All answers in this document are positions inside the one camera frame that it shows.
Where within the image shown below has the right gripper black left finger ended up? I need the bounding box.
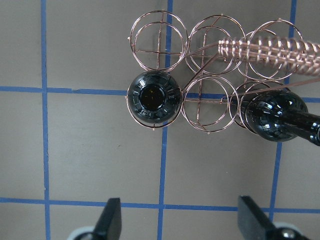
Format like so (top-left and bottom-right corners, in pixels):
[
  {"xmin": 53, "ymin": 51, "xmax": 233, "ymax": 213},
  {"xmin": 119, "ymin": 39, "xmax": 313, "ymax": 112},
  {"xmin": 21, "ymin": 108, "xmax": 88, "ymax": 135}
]
[{"xmin": 93, "ymin": 198, "xmax": 122, "ymax": 240}]

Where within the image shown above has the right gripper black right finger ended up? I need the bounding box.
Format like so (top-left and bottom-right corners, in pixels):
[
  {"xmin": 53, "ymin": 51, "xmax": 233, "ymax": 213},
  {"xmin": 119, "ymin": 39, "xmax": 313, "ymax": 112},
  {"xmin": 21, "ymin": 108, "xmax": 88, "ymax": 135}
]
[{"xmin": 237, "ymin": 195, "xmax": 282, "ymax": 240}]

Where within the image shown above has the dark wine bottle in basket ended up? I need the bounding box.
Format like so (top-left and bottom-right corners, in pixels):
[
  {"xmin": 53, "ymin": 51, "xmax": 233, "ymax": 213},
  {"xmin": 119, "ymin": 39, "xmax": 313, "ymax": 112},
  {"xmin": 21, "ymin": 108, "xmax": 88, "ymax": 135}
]
[
  {"xmin": 127, "ymin": 70, "xmax": 182, "ymax": 125},
  {"xmin": 241, "ymin": 90, "xmax": 320, "ymax": 146}
]

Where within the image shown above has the copper wire wine basket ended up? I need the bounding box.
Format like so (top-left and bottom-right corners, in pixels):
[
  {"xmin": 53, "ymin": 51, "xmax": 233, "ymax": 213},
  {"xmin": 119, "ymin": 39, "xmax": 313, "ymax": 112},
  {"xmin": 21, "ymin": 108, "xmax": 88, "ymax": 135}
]
[{"xmin": 126, "ymin": 10, "xmax": 320, "ymax": 134}]

